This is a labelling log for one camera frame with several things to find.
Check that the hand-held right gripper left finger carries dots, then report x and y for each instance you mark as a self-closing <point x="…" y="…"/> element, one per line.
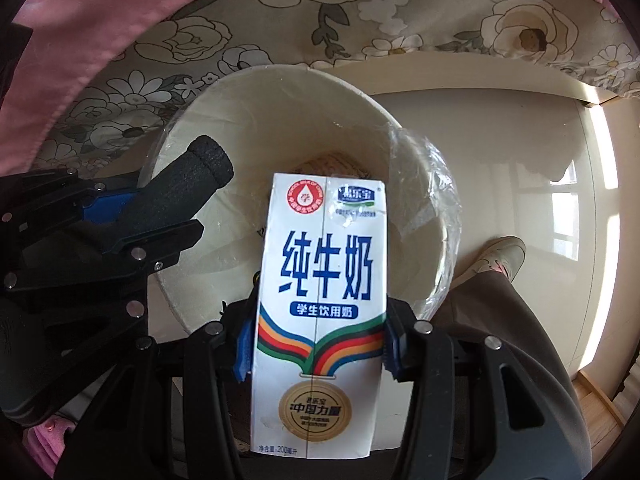
<point x="245" y="345"/>

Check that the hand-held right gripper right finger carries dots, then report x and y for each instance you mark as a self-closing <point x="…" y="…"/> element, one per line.
<point x="392" y="345"/>

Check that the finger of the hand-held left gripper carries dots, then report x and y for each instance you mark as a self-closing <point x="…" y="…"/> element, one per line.
<point x="150" y="242"/>
<point x="102" y="207"/>

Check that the black foam cylinder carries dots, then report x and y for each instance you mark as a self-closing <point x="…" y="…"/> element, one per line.
<point x="200" y="165"/>

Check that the white milk carton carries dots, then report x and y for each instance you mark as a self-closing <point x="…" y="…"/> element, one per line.
<point x="320" y="270"/>

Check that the white round trash bin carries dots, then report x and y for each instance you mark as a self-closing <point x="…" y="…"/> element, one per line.
<point x="300" y="115"/>

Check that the pink fluffy cloth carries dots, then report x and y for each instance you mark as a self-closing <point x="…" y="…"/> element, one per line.
<point x="42" y="440"/>

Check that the person's right trouser leg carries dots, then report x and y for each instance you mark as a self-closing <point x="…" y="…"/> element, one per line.
<point x="525" y="325"/>

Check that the person's beige shoe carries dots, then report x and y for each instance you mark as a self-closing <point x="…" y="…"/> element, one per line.
<point x="495" y="255"/>

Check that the pink blanket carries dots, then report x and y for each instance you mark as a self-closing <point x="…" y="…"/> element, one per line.
<point x="100" y="35"/>

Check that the clear plastic bin liner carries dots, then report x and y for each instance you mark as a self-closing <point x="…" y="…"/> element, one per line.
<point x="425" y="170"/>

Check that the printed brown paper bag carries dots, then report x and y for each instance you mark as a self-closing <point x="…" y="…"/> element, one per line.
<point x="330" y="162"/>

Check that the floral bed sheet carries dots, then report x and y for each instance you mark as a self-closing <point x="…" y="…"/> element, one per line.
<point x="350" y="10"/>

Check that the cream bed frame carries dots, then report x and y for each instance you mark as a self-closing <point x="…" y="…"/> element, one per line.
<point x="500" y="72"/>

